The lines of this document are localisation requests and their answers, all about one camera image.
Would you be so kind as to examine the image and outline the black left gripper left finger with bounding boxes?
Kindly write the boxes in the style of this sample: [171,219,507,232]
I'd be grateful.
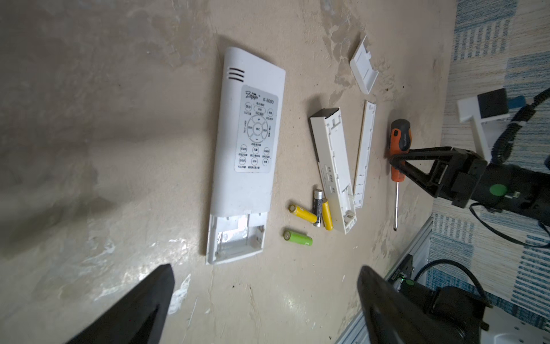
[69,264,175,343]

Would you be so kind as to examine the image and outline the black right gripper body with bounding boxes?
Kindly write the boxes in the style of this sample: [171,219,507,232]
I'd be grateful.
[433,148,488,209]

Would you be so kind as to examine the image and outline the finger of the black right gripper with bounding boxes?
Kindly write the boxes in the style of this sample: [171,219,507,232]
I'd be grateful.
[389,146,454,166]
[391,161,443,196]

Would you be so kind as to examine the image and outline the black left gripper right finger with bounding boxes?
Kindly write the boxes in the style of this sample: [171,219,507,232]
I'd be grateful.
[357,265,463,343]

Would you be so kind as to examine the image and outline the orange handled screwdriver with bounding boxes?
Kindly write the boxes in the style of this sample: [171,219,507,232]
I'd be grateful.
[388,118,413,232]

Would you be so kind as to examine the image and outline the small white battery cover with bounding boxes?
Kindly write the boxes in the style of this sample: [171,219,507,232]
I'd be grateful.
[349,35,379,95]

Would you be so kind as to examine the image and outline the yellow battery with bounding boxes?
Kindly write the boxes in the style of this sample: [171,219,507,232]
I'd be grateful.
[322,198,334,231]
[289,204,318,224]

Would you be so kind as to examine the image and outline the black gold battery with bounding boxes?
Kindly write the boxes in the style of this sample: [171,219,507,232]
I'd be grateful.
[313,189,324,227]

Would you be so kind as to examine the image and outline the green batteries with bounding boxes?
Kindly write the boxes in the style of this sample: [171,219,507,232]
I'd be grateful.
[283,230,313,247]

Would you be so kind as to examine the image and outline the white remote with grey screen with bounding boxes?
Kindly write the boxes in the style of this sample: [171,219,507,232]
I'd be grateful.
[206,47,286,265]

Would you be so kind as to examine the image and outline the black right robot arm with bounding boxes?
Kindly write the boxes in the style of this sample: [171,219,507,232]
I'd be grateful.
[390,146,549,225]

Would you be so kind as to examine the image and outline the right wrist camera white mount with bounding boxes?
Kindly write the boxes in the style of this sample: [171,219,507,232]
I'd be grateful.
[457,88,527,161]

